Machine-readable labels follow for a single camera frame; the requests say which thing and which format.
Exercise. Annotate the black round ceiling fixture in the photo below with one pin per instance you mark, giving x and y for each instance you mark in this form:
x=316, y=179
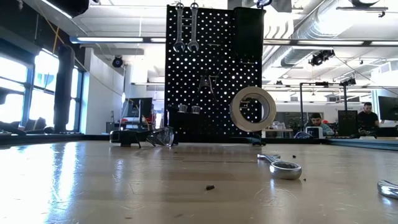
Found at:
x=117, y=61

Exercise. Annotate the black socket holder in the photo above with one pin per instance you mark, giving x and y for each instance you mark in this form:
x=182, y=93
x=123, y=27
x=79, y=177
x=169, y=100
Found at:
x=186, y=124

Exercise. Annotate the small black perforated panel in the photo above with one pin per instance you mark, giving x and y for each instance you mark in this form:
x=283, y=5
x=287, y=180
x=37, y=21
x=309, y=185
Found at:
x=346, y=124

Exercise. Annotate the chrome combination wrench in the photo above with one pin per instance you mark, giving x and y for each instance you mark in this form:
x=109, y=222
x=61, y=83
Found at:
x=284, y=171
x=179, y=28
x=193, y=28
x=388, y=189

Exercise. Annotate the clear black safety glasses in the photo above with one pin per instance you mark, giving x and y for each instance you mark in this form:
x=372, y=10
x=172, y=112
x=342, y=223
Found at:
x=161, y=137

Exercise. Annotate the black tubular stand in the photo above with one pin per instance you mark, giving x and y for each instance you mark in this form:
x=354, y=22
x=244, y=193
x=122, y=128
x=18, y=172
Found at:
x=301, y=105

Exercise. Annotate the black ceiling spotlight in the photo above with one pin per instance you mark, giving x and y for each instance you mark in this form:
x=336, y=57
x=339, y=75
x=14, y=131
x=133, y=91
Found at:
x=320, y=57

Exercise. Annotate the black grey tape measure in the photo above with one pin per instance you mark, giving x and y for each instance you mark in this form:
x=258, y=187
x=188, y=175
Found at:
x=122, y=137

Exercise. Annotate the person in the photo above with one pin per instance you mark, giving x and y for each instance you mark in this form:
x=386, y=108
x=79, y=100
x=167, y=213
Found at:
x=317, y=119
x=368, y=116

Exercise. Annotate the white bucket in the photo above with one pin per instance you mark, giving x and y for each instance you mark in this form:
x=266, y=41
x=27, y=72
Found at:
x=314, y=132

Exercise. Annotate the black pegboard bin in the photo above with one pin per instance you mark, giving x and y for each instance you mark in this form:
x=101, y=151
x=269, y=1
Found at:
x=248, y=31

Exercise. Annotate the chrome loop pegboard hook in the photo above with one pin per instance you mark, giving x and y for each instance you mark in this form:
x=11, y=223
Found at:
x=205, y=81

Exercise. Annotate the small chrome socket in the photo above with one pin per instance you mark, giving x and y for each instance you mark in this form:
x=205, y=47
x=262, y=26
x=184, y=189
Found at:
x=183, y=108

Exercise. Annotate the white tape roll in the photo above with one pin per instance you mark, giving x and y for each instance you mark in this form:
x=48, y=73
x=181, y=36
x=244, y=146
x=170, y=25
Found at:
x=235, y=112

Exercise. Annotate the black computer monitor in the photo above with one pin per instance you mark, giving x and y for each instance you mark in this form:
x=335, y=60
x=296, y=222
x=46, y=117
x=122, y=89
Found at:
x=143, y=107
x=388, y=109

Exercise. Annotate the black metal pegboard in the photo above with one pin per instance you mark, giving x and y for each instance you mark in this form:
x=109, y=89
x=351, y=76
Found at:
x=217, y=31

